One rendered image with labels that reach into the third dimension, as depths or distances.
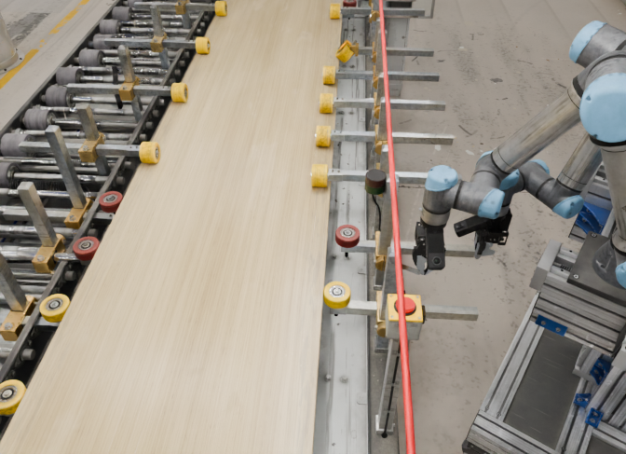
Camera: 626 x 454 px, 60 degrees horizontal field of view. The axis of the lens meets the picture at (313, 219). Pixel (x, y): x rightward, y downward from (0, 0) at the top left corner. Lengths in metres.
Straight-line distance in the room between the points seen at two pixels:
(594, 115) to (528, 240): 2.12
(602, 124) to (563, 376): 1.44
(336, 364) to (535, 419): 0.86
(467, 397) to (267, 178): 1.27
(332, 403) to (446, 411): 0.85
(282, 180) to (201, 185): 0.29
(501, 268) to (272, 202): 1.54
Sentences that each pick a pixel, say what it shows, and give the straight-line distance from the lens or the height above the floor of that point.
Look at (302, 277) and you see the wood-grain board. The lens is 1.64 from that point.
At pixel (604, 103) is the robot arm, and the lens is 1.19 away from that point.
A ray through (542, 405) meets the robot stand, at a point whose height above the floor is 0.21.
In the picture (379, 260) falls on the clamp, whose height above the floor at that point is 0.87.
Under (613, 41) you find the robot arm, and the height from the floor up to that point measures 1.53.
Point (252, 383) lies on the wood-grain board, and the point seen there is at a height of 0.90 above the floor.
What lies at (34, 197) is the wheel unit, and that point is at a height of 1.07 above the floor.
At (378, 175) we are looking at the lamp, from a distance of 1.57.
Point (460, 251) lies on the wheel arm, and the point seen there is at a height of 0.86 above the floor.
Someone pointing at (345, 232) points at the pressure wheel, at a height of 0.91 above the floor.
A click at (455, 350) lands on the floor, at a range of 2.65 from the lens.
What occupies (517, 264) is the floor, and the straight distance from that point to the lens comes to 3.11.
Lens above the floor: 2.13
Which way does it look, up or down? 42 degrees down
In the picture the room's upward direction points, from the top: straight up
